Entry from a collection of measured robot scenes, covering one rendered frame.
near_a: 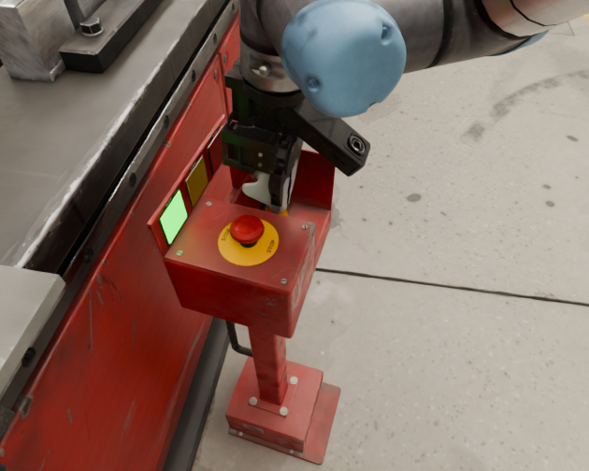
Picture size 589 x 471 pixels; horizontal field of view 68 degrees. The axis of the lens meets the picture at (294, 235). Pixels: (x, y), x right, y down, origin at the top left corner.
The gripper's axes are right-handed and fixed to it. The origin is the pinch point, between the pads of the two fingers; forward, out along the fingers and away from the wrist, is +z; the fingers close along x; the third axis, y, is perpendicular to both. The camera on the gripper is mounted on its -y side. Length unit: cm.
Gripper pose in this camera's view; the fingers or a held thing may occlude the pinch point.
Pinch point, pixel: (283, 206)
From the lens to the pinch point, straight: 61.2
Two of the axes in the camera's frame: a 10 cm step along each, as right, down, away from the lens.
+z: -0.8, 6.0, 8.0
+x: -3.0, 7.5, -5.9
